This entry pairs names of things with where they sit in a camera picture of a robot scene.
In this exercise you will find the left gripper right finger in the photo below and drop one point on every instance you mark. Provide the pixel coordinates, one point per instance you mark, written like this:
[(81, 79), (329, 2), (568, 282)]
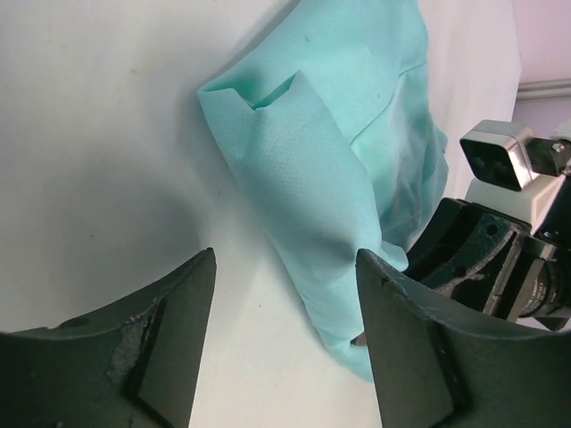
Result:
[(437, 363)]

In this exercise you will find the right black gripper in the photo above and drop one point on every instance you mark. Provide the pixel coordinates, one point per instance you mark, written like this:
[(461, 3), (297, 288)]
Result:
[(493, 264)]

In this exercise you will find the teal t shirt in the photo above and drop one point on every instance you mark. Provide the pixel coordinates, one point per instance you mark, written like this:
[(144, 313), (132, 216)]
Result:
[(327, 129)]

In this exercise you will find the aluminium front rail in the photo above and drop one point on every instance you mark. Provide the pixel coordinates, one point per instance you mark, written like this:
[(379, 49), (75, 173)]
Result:
[(545, 90)]

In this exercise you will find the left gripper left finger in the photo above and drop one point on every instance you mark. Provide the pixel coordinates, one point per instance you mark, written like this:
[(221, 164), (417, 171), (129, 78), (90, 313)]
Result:
[(132, 363)]

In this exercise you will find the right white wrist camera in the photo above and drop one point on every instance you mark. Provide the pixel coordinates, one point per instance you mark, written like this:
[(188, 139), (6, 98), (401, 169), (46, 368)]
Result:
[(516, 173)]

